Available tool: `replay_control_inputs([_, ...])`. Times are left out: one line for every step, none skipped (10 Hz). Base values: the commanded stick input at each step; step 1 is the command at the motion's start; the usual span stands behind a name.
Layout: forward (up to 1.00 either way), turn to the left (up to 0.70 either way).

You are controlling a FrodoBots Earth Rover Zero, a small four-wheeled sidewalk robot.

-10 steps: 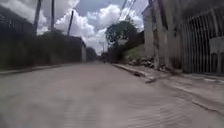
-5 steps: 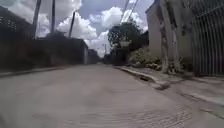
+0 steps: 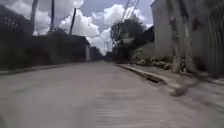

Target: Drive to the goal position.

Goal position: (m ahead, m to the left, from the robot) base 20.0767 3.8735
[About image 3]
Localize low pale wall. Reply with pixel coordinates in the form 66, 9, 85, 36
131, 41, 156, 62

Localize dark utility pole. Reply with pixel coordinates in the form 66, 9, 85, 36
29, 0, 39, 36
68, 7, 78, 36
49, 0, 56, 33

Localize grey concrete road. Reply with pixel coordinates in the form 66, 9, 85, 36
0, 60, 224, 128

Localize grey kerbside pavement strip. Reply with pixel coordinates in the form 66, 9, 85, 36
0, 62, 84, 76

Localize pile of rubble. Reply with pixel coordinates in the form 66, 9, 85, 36
133, 55, 174, 71

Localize large dark tree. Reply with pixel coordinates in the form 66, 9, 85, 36
109, 16, 148, 63

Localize overhead wires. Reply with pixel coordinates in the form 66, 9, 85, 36
121, 0, 141, 21

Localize raised grey concrete sidewalk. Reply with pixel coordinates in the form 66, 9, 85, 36
116, 63, 224, 114

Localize pale weathered building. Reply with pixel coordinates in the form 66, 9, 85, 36
149, 0, 224, 78

